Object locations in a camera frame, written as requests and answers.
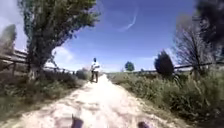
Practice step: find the green weedy undergrowth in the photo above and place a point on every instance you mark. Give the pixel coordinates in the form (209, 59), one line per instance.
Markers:
(26, 91)
(180, 93)

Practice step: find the bare branched tree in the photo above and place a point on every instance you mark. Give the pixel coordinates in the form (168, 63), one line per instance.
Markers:
(193, 43)

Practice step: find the wooden rail fence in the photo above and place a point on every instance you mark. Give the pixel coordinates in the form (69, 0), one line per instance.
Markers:
(16, 60)
(196, 65)

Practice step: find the large leafy tree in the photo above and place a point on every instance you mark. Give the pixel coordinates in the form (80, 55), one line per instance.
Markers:
(50, 26)

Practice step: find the person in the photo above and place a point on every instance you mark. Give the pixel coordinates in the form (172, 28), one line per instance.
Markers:
(95, 70)

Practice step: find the small round tree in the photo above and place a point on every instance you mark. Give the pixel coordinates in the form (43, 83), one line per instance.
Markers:
(129, 66)

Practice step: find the robot's own part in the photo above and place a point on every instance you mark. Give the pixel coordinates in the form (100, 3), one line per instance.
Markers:
(143, 125)
(77, 123)

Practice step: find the dark cone-shaped bush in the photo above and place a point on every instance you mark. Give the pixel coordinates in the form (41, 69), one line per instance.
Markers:
(164, 64)

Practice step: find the pale gravel dirt path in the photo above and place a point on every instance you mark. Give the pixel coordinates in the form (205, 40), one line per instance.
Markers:
(100, 103)

